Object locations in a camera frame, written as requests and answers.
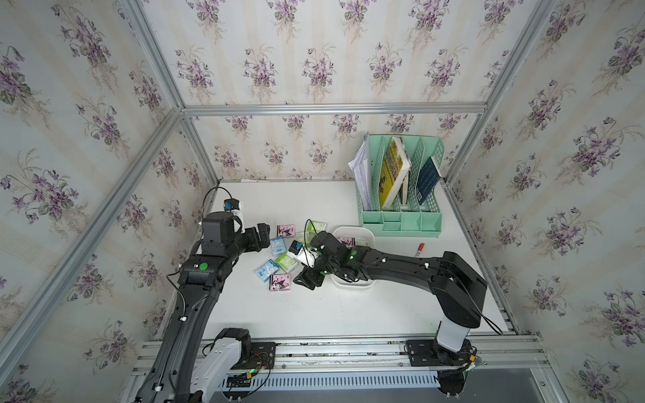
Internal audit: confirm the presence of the pink tissue pack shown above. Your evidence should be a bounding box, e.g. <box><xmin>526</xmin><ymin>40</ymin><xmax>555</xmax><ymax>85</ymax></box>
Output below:
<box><xmin>276</xmin><ymin>224</ymin><xmax>297</xmax><ymax>238</ymax></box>
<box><xmin>269</xmin><ymin>274</ymin><xmax>292</xmax><ymax>292</ymax></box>
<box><xmin>338</xmin><ymin>237</ymin><xmax>356</xmax><ymax>248</ymax></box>

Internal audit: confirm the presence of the green tissue pack top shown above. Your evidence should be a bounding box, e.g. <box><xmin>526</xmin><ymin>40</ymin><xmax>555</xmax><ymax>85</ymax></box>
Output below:
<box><xmin>306</xmin><ymin>220</ymin><xmax>327</xmax><ymax>234</ymax></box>

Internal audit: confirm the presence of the green tissue pack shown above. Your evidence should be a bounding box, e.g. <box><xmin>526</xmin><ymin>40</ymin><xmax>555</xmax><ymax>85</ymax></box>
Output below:
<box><xmin>306</xmin><ymin>220</ymin><xmax>327</xmax><ymax>234</ymax></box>
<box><xmin>296</xmin><ymin>231</ymin><xmax>311</xmax><ymax>247</ymax></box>
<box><xmin>275</xmin><ymin>253</ymin><xmax>300</xmax><ymax>273</ymax></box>

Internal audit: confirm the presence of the white plastic storage box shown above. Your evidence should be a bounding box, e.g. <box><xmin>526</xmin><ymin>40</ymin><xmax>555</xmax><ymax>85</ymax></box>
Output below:
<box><xmin>331</xmin><ymin>226</ymin><xmax>376</xmax><ymax>290</ymax></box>

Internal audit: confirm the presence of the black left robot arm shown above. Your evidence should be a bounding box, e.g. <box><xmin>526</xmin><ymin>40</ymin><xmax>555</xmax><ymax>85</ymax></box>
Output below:
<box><xmin>134</xmin><ymin>212</ymin><xmax>270</xmax><ymax>402</ymax></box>

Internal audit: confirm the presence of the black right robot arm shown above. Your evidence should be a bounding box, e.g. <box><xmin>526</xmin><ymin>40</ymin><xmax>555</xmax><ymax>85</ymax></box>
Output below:
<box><xmin>287</xmin><ymin>231</ymin><xmax>488</xmax><ymax>353</ymax></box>

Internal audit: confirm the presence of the light blue tissue pack upper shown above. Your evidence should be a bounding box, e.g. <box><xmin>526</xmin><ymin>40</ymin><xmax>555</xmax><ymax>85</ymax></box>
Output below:
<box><xmin>270</xmin><ymin>237</ymin><xmax>287</xmax><ymax>256</ymax></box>

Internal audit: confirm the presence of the light blue tissue pack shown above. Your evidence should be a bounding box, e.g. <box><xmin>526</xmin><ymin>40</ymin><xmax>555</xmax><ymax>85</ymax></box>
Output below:
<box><xmin>270</xmin><ymin>237</ymin><xmax>287</xmax><ymax>256</ymax></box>
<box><xmin>255</xmin><ymin>260</ymin><xmax>280</xmax><ymax>282</ymax></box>

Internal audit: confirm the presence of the pink tissue pack top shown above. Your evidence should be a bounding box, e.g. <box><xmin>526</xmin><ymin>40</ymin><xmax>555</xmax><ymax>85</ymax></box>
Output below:
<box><xmin>276</xmin><ymin>224</ymin><xmax>297</xmax><ymax>238</ymax></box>

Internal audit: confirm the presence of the light blue tissue pack lower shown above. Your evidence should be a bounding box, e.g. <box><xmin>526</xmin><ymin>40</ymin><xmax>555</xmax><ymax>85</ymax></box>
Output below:
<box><xmin>255</xmin><ymin>260</ymin><xmax>280</xmax><ymax>282</ymax></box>

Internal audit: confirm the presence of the red capped pen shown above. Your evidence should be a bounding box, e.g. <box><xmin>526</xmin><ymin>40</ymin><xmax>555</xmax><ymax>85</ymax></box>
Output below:
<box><xmin>415</xmin><ymin>243</ymin><xmax>425</xmax><ymax>258</ymax></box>

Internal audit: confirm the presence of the white paper stack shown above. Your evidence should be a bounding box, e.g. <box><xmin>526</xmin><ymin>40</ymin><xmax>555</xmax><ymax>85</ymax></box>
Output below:
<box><xmin>348</xmin><ymin>134</ymin><xmax>372</xmax><ymax>211</ymax></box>

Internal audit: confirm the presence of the yellow book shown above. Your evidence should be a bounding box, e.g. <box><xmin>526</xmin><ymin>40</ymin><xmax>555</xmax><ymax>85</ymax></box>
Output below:
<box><xmin>378</xmin><ymin>136</ymin><xmax>412</xmax><ymax>210</ymax></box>

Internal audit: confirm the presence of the mint green desk organizer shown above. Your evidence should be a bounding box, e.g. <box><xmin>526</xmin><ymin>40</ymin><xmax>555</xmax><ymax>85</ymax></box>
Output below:
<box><xmin>354</xmin><ymin>134</ymin><xmax>445</xmax><ymax>238</ymax></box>

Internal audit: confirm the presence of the dark blue notebook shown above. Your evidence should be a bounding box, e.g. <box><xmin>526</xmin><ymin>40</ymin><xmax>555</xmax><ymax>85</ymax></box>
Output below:
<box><xmin>416</xmin><ymin>157</ymin><xmax>442</xmax><ymax>205</ymax></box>

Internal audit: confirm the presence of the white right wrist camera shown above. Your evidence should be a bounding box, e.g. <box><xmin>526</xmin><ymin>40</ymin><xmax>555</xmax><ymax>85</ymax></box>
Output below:
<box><xmin>287</xmin><ymin>240</ymin><xmax>317</xmax><ymax>268</ymax></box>

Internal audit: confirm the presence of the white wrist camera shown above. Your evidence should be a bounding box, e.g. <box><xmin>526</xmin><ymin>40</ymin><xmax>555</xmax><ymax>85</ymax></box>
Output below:
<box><xmin>223</xmin><ymin>197</ymin><xmax>245</xmax><ymax>233</ymax></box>
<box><xmin>287</xmin><ymin>240</ymin><xmax>317</xmax><ymax>268</ymax></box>

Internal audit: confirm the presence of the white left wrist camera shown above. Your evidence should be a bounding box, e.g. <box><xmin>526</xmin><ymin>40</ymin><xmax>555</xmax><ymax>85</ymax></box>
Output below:
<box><xmin>223</xmin><ymin>197</ymin><xmax>245</xmax><ymax>233</ymax></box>

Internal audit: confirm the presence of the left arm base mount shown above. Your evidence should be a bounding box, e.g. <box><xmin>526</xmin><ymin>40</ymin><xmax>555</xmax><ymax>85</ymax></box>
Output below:
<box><xmin>202</xmin><ymin>338</ymin><xmax>277</xmax><ymax>370</ymax></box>

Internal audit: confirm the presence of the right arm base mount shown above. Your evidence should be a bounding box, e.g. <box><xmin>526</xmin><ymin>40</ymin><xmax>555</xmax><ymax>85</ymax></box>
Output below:
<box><xmin>404</xmin><ymin>339</ymin><xmax>478</xmax><ymax>368</ymax></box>

